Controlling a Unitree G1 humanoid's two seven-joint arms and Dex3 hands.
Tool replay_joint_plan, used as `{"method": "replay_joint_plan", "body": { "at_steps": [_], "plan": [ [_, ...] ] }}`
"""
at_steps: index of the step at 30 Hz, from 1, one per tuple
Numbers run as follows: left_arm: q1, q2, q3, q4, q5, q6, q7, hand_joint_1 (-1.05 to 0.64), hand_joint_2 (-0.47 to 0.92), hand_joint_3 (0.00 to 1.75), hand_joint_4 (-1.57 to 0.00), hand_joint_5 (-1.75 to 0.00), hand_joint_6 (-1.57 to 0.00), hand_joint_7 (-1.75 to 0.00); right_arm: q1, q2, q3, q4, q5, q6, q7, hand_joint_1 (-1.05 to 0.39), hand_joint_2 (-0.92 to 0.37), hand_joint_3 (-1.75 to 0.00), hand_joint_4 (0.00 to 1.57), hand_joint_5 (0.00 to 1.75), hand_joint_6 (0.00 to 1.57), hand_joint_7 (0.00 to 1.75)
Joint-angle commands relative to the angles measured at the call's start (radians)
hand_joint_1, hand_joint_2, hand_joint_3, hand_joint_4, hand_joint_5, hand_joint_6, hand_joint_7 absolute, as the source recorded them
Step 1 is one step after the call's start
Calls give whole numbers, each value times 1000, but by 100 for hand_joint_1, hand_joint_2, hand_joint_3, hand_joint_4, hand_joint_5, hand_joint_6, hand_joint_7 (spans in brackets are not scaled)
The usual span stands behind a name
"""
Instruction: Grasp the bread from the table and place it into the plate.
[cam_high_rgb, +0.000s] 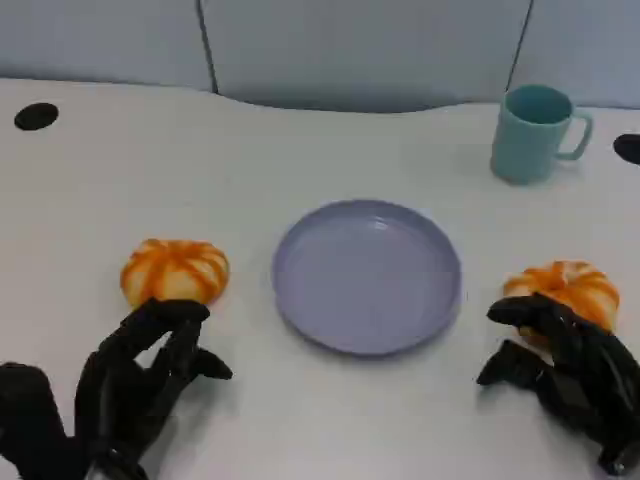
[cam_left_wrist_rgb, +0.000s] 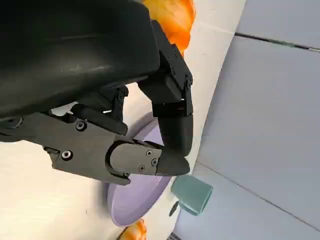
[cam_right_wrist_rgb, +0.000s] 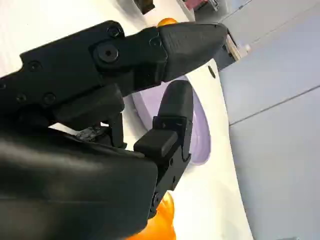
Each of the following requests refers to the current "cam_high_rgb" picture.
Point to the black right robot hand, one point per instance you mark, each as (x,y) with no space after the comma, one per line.
(595,380)

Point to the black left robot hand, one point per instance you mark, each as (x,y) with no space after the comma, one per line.
(115,390)

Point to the orange and white toy bread roll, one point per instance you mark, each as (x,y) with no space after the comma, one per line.
(172,270)
(575,287)

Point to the pale green mug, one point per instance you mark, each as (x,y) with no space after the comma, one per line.
(525,145)

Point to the lilac plate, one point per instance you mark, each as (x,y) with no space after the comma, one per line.
(367,280)

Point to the blue-grey partition panel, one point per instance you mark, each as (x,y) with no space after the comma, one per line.
(590,45)
(95,40)
(360,50)

